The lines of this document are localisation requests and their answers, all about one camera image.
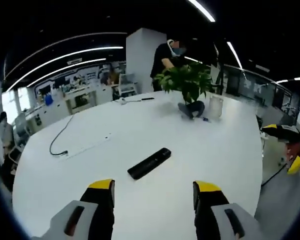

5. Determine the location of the dark grey curved object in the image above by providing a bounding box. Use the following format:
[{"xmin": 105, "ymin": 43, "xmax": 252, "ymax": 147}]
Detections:
[{"xmin": 177, "ymin": 100, "xmax": 206, "ymax": 120}]

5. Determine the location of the black cable with plug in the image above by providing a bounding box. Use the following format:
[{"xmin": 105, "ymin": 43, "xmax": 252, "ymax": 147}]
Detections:
[{"xmin": 49, "ymin": 114, "xmax": 75, "ymax": 158}]

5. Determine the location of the person's right hand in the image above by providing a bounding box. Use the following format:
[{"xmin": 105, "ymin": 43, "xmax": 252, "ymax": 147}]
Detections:
[{"xmin": 283, "ymin": 141, "xmax": 300, "ymax": 163}]

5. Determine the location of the black tripod stand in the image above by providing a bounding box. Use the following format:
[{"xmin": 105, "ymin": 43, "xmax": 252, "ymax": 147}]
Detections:
[{"xmin": 213, "ymin": 43, "xmax": 228, "ymax": 95}]

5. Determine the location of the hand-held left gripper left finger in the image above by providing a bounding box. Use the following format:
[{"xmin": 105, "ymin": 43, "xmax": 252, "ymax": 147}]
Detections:
[{"xmin": 31, "ymin": 178, "xmax": 116, "ymax": 240}]

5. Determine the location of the green potted plant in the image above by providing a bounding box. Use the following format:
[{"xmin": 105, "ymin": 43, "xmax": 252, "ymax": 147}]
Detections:
[{"xmin": 154, "ymin": 62, "xmax": 216, "ymax": 106}]

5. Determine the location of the thin black cable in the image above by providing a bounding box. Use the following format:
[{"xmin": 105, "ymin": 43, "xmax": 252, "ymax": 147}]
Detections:
[{"xmin": 261, "ymin": 164, "xmax": 289, "ymax": 187}]

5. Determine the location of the white chair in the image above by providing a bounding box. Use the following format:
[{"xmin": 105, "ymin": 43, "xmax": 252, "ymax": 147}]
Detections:
[{"xmin": 118, "ymin": 73, "xmax": 138, "ymax": 98}]

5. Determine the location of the white flat table strip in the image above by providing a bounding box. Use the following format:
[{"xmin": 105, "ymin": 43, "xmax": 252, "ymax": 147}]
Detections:
[{"xmin": 64, "ymin": 133, "xmax": 114, "ymax": 159}]

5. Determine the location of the black remote control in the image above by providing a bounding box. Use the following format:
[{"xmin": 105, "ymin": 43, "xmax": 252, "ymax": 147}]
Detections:
[{"xmin": 126, "ymin": 147, "xmax": 172, "ymax": 180}]

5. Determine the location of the long ceiling light strip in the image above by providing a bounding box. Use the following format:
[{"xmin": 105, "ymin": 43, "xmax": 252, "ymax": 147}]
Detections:
[
  {"xmin": 226, "ymin": 41, "xmax": 243, "ymax": 70},
  {"xmin": 186, "ymin": 0, "xmax": 216, "ymax": 23}
]

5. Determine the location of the clear plastic jug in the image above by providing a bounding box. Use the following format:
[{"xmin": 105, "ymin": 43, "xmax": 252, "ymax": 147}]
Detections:
[{"xmin": 209, "ymin": 95, "xmax": 224, "ymax": 118}]

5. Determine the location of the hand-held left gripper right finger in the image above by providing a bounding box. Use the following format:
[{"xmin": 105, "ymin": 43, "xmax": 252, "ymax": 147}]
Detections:
[{"xmin": 192, "ymin": 180, "xmax": 266, "ymax": 240}]

